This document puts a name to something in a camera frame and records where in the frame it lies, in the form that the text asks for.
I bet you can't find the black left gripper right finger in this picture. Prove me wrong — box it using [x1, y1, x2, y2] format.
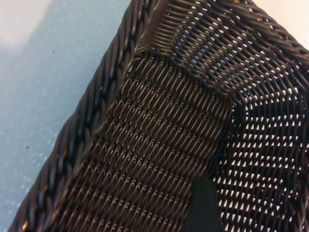
[204, 177, 223, 232]

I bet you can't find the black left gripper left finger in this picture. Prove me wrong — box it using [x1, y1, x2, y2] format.
[190, 177, 207, 232]

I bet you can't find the dark brown wicker basket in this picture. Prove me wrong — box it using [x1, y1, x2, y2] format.
[7, 0, 309, 232]

